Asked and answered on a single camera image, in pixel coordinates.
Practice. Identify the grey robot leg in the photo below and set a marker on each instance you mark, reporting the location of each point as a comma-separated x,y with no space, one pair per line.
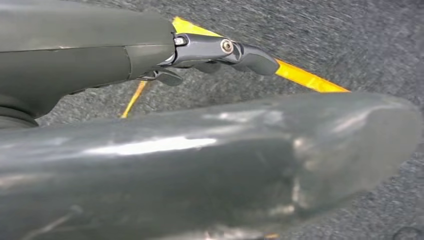
198,165

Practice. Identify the yellow floor tape rectangle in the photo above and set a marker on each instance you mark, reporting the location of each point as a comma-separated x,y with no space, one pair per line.
308,78

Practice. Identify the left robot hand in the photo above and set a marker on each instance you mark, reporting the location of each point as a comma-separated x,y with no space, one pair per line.
66,49

